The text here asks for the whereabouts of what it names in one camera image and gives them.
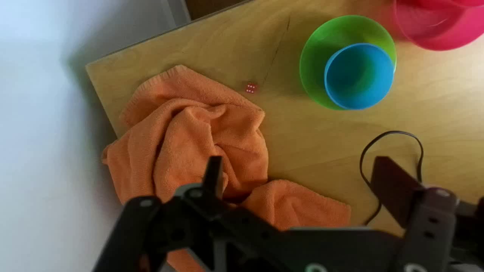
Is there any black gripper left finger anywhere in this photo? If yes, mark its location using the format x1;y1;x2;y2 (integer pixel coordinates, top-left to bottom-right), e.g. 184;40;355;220
92;154;230;272

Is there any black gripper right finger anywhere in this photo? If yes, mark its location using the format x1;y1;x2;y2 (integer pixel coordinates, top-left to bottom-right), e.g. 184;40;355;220
370;155;461;272

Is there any blue plastic cup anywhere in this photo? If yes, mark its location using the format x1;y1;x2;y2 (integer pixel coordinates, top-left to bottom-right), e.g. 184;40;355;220
322;42;396;111

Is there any pink plastic cup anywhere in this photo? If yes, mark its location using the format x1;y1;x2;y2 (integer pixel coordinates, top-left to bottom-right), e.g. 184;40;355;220
425;0;484;8

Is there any green plastic bowl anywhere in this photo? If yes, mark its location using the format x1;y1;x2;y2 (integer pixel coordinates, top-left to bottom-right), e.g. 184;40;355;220
298;13;399;111

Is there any pink plastic bowl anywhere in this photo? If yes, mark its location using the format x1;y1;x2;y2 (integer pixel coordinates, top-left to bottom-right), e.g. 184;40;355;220
392;0;484;51

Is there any orange towel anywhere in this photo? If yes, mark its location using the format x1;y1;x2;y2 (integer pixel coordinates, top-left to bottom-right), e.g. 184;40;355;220
101;63;352;272

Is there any thin black cable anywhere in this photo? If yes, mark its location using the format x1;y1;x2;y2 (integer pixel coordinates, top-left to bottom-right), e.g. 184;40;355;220
358;128;425;226

